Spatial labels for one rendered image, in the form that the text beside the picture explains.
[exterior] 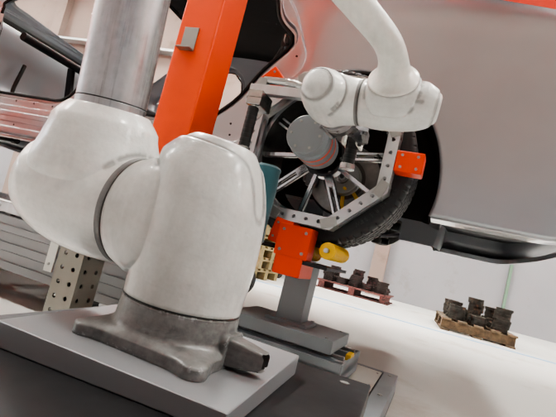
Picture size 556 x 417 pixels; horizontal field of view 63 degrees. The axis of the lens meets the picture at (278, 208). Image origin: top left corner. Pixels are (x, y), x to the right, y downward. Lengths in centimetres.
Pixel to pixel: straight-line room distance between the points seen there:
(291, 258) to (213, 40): 82
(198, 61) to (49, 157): 113
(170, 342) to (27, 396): 15
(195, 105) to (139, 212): 114
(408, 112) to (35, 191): 68
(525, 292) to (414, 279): 206
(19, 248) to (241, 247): 168
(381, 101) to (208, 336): 60
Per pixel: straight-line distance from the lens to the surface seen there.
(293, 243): 155
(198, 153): 55
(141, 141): 67
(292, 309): 171
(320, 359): 156
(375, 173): 205
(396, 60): 93
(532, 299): 1013
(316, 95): 97
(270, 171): 150
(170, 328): 55
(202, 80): 171
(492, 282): 999
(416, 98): 97
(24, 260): 214
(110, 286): 184
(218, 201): 53
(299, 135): 147
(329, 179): 167
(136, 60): 69
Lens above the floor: 48
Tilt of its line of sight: 5 degrees up
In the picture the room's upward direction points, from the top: 14 degrees clockwise
